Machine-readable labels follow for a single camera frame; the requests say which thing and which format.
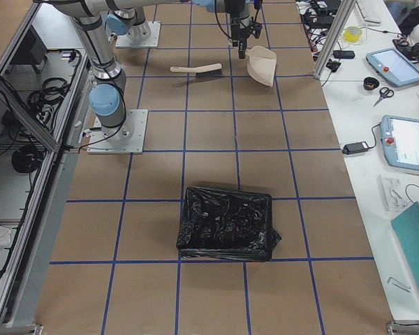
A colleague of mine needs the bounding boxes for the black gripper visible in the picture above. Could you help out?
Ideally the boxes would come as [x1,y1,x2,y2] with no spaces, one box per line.
[230,15,262,59]

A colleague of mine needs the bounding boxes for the white plastic dustpan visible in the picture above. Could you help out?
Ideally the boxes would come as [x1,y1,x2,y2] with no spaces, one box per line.
[246,45,277,87]

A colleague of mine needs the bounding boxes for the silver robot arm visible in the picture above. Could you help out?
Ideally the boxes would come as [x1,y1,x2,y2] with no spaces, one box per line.
[42,1,262,91]
[105,7,151,43]

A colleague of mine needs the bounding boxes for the black bin at left edge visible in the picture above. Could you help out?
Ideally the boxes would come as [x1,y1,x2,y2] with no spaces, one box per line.
[176,186,281,262]

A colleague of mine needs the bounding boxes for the yellow tape roll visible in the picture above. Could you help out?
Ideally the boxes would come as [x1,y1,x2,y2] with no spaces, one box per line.
[343,26,362,43]

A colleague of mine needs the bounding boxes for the far blue teach pendant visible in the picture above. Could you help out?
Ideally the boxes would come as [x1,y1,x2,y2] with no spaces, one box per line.
[366,48,419,87]

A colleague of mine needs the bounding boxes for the blue teach pendant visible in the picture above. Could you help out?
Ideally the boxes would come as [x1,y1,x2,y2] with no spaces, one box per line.
[380,115,419,171]
[366,48,419,87]

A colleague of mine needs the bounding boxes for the black power brick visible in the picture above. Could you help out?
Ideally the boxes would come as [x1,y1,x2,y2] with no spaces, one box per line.
[341,141,370,155]

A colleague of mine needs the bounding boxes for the near blue teach pendant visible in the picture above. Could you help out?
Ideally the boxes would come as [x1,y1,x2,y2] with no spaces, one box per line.
[380,115,419,171]

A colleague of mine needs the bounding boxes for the metal hex key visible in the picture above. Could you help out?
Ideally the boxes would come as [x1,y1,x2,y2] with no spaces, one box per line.
[387,276,411,292]

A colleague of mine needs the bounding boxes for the black braided left cable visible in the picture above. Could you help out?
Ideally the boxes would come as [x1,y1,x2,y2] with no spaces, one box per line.
[214,0,263,43]

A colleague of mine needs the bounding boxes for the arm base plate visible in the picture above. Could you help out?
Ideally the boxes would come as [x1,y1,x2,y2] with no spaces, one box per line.
[87,109,148,154]
[115,21,161,49]

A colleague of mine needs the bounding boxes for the black handled scissors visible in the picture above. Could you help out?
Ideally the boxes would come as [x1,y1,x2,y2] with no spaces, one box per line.
[374,87,394,107]

